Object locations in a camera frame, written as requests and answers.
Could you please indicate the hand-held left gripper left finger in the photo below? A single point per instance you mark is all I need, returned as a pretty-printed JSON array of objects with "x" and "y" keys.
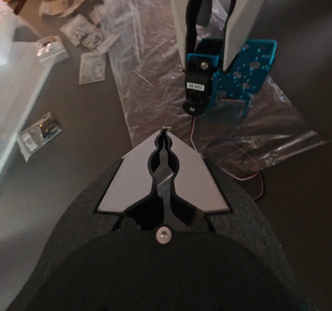
[{"x": 129, "y": 186}]

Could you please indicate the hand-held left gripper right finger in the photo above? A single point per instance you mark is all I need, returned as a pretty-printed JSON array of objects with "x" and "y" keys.
[{"x": 197, "y": 186}]

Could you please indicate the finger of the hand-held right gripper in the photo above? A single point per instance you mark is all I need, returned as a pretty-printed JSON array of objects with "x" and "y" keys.
[
  {"x": 179, "y": 10},
  {"x": 246, "y": 12}
]

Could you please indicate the black servo with blue bracket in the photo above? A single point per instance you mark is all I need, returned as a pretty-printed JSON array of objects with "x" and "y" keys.
[{"x": 249, "y": 69}]

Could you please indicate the large clear plastic bag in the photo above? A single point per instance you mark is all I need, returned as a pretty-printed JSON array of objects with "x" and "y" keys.
[{"x": 150, "y": 43}]

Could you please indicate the pile of small screw bags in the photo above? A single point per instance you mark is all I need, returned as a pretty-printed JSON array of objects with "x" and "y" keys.
[{"x": 77, "y": 29}]

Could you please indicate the small bag with blue parts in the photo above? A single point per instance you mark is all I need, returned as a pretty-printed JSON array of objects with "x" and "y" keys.
[{"x": 39, "y": 134}]

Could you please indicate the small bag with black parts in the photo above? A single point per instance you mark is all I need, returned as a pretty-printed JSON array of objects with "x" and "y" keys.
[{"x": 49, "y": 46}]

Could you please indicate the white foam sheet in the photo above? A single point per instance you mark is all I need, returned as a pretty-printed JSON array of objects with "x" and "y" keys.
[{"x": 15, "y": 82}]

